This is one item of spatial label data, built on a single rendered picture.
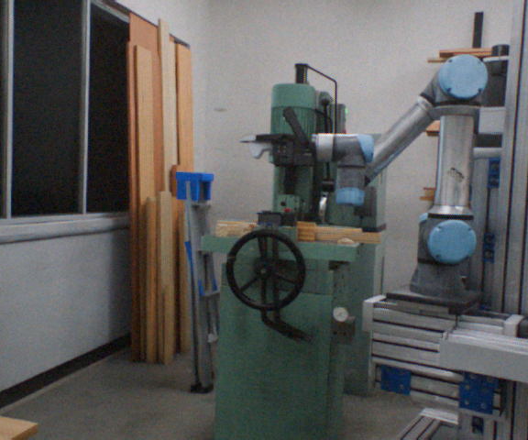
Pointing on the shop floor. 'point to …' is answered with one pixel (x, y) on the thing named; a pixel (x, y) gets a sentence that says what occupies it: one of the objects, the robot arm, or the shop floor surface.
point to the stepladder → (190, 184)
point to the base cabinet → (279, 370)
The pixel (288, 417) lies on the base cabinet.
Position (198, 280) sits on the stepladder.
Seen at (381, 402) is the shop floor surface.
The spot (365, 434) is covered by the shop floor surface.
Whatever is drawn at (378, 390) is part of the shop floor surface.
